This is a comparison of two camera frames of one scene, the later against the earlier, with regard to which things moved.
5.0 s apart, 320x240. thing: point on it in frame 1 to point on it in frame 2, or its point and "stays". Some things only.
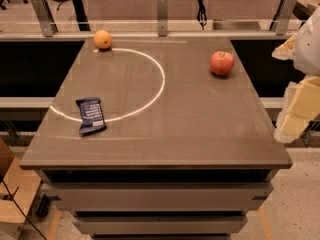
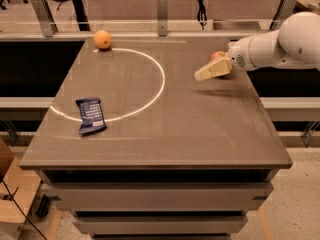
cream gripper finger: (300, 107) to (239, 51)
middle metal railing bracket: (162, 12) stays
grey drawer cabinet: (157, 138) stays
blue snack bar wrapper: (92, 119) stays
